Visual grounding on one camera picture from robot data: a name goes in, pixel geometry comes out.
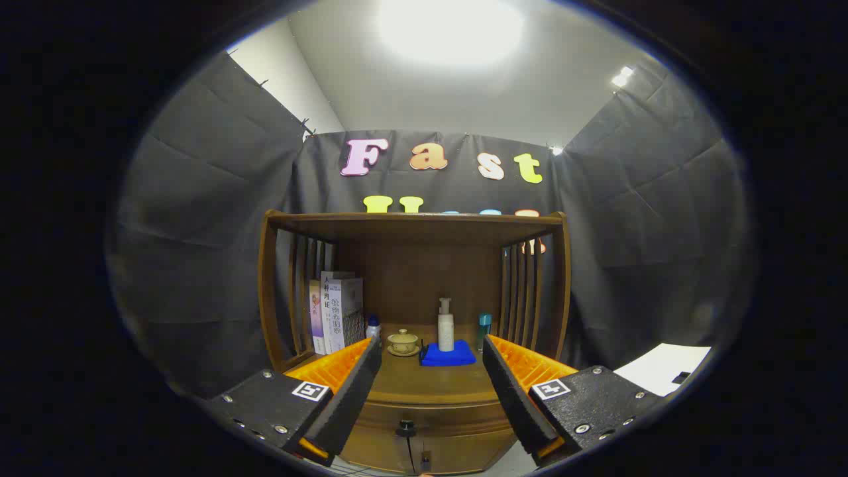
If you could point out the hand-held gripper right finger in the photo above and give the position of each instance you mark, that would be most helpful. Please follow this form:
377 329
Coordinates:
517 397

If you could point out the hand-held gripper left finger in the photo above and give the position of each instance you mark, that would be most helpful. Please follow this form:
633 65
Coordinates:
351 397

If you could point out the wooden drawer with black knob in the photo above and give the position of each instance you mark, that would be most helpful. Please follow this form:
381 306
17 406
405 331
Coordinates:
457 421

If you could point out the wooden cabinet countertop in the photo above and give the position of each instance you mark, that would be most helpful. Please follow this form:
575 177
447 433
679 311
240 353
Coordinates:
430 384

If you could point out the white panelled cabinet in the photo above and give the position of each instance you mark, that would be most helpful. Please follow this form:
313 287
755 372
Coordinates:
662 368

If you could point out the beige saucer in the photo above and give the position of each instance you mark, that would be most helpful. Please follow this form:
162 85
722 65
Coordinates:
403 353

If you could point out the white bottle with blue cap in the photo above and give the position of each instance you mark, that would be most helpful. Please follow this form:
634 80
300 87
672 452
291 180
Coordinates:
373 329

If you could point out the blue folded cloth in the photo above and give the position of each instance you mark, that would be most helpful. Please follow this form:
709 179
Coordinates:
457 356

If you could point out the beige lidded tea bowl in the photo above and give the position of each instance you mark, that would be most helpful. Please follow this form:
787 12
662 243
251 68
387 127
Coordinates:
403 340

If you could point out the clear bottle with teal cap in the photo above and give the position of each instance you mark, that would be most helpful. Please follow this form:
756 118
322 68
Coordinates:
485 321

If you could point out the purple spine book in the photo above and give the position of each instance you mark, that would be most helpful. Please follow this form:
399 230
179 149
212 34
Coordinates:
317 318

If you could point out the white pump bottle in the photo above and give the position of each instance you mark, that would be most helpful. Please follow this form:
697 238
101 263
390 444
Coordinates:
446 331

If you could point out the round ceiling light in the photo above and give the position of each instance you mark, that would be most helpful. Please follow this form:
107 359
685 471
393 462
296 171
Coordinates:
450 26

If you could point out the brown wooden cabinet frame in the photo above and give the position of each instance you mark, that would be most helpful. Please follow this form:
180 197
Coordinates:
424 265

